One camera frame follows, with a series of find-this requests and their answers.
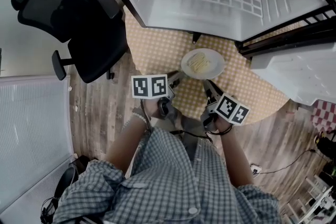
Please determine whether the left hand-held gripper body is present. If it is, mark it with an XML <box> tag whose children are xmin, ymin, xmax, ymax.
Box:
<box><xmin>131</xmin><ymin>74</ymin><xmax>176</xmax><ymax>119</ymax></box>

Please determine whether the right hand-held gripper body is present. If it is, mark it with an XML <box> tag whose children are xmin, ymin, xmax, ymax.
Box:
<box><xmin>200</xmin><ymin>93</ymin><xmax>250</xmax><ymax>131</ymax></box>

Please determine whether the white round plate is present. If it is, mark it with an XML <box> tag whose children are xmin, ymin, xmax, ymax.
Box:
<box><xmin>180</xmin><ymin>48</ymin><xmax>226</xmax><ymax>80</ymax></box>

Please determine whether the pale yellow food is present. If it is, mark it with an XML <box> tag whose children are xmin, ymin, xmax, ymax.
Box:
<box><xmin>186</xmin><ymin>51</ymin><xmax>212</xmax><ymax>73</ymax></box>

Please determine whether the white fridge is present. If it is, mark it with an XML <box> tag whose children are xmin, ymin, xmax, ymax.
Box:
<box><xmin>88</xmin><ymin>0</ymin><xmax>336</xmax><ymax>59</ymax></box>

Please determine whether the person's right forearm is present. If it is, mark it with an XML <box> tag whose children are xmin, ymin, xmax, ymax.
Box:
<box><xmin>214</xmin><ymin>117</ymin><xmax>255</xmax><ymax>187</ymax></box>

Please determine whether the person's left forearm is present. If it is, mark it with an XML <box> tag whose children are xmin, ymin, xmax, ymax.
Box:
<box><xmin>106</xmin><ymin>99</ymin><xmax>159</xmax><ymax>179</ymax></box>

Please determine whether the white fridge door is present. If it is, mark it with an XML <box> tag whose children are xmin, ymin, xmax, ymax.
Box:
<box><xmin>249</xmin><ymin>41</ymin><xmax>336</xmax><ymax>106</ymax></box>

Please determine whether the black wrist band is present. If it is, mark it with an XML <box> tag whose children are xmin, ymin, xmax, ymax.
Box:
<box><xmin>209</xmin><ymin>124</ymin><xmax>234</xmax><ymax>136</ymax></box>

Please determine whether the yellow checkered tablecloth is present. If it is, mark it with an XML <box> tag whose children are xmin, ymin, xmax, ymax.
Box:
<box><xmin>124</xmin><ymin>7</ymin><xmax>292</xmax><ymax>127</ymax></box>

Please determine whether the white power strip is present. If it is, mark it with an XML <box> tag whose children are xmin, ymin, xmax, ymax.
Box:
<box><xmin>250</xmin><ymin>163</ymin><xmax>263</xmax><ymax>175</ymax></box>

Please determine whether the black office chair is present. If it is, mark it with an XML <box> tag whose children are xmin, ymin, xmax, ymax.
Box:
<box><xmin>10</xmin><ymin>0</ymin><xmax>130</xmax><ymax>84</ymax></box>

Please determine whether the red checkered cloth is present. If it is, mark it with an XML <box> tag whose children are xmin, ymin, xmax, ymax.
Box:
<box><xmin>310</xmin><ymin>99</ymin><xmax>336</xmax><ymax>132</ymax></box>

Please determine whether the grey checkered shirt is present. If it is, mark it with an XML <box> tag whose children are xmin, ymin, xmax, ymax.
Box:
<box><xmin>51</xmin><ymin>127</ymin><xmax>282</xmax><ymax>224</ymax></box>

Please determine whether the white wooden rack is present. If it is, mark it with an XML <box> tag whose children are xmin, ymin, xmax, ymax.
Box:
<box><xmin>285</xmin><ymin>173</ymin><xmax>336</xmax><ymax>224</ymax></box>

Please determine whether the white ribbed panel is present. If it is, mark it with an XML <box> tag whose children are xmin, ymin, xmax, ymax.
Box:
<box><xmin>0</xmin><ymin>74</ymin><xmax>75</xmax><ymax>221</ymax></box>

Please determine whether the white bead bracelet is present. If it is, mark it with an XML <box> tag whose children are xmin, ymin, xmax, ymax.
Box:
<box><xmin>132</xmin><ymin>112</ymin><xmax>148</xmax><ymax>124</ymax></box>

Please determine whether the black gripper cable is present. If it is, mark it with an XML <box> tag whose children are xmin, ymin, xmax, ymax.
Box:
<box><xmin>140</xmin><ymin>99</ymin><xmax>214</xmax><ymax>143</ymax></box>

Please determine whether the black floor cable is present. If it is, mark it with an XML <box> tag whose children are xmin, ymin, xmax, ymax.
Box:
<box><xmin>259</xmin><ymin>148</ymin><xmax>317</xmax><ymax>174</ymax></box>

